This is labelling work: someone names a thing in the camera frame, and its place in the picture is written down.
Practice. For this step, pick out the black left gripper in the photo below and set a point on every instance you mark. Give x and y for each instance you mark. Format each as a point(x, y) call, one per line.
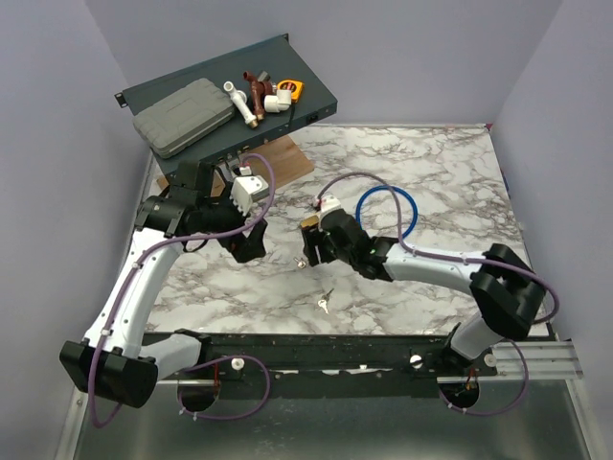
point(245, 248)

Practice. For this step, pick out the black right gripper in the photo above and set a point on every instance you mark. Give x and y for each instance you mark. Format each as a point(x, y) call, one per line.
point(315, 235)

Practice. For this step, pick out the brass padlock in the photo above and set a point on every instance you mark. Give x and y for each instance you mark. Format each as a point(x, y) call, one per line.
point(311, 223)

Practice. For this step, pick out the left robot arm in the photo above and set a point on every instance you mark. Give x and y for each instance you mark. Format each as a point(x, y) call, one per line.
point(111, 360)

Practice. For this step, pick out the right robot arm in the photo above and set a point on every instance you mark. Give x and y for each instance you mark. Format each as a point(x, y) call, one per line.
point(506, 295)

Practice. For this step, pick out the white pvc elbow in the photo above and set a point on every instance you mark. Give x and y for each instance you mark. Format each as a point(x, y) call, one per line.
point(279, 102)

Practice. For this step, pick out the silver keys on table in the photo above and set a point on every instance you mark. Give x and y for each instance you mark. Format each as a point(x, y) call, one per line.
point(324, 300)

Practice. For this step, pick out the wooden board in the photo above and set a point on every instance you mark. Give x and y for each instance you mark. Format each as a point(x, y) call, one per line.
point(284, 156)

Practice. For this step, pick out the grey plastic tool case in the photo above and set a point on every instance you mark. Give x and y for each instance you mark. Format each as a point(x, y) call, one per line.
point(184, 117)

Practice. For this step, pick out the white pvc pipe fitting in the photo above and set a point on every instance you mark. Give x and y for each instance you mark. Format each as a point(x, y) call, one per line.
point(239, 99)

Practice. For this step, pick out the yellow tape measure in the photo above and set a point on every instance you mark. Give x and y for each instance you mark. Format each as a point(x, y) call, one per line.
point(295, 87)

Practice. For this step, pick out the brown pipe valve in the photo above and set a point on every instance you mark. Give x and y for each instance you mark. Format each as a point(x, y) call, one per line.
point(260, 86)

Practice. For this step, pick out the dark teal rack shelf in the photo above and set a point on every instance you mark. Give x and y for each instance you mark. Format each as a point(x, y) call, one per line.
point(279, 60)

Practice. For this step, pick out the blue cable lock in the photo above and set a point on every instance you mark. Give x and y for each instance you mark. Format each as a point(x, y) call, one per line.
point(414, 207)

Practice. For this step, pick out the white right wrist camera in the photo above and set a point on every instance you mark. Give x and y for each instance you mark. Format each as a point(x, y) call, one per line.
point(326, 204)

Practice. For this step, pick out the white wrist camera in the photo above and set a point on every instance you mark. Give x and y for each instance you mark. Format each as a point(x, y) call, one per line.
point(247, 189)
point(326, 204)

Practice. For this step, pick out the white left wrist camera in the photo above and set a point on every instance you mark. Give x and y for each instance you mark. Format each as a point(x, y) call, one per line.
point(247, 189)

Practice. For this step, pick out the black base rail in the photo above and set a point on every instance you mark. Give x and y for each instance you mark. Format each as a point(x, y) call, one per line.
point(304, 366)

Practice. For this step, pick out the aluminium extrusion rail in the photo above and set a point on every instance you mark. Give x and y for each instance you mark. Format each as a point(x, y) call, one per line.
point(546, 360)

